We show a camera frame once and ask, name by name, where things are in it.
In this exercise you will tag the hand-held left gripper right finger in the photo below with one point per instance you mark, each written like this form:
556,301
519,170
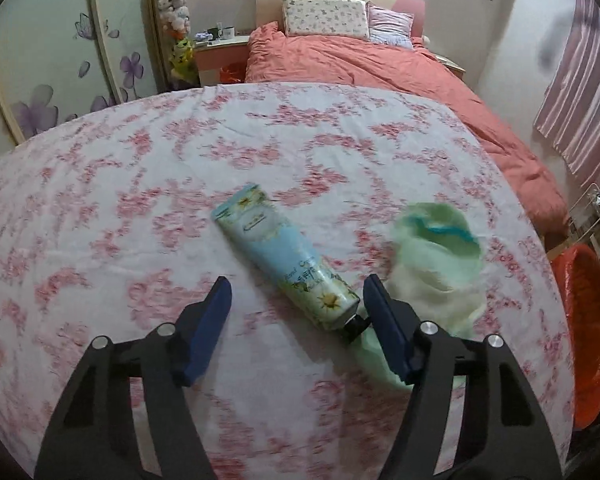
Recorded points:
385,330

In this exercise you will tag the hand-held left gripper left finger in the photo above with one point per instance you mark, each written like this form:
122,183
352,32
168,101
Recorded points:
207,330

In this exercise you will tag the pale green cloth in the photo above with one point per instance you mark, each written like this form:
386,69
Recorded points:
430,260

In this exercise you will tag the light blue hand cream tube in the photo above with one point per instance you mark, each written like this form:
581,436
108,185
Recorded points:
275,245

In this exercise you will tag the orange plastic basket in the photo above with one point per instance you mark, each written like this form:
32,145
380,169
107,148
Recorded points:
585,335

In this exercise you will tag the pink floral sheet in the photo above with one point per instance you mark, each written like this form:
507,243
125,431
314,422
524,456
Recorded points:
180,185

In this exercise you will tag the red duvet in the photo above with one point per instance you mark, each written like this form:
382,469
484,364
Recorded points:
380,75

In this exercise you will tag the orange plastic bag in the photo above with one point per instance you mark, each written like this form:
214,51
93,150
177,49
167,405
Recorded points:
230,75

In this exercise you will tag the yellow green plush toy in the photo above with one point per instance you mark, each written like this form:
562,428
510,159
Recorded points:
182,60

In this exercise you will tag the pink nightstand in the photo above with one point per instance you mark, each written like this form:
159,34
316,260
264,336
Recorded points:
215,57

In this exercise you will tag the cream bedside table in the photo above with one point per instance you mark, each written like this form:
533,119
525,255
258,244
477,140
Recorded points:
450,64

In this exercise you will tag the white mug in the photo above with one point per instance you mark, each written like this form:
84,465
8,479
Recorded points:
226,32

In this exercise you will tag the pink striped pillow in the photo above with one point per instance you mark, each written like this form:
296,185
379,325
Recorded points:
391,27

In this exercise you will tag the pink striped curtain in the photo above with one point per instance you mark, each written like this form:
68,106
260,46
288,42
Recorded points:
585,100

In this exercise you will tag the white floral pillow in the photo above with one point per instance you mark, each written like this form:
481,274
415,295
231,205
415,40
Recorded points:
325,17

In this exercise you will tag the stack of plush toys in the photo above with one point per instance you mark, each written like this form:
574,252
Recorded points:
174,5

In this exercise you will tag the wardrobe with floral glass doors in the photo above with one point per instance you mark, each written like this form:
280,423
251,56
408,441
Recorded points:
55,35

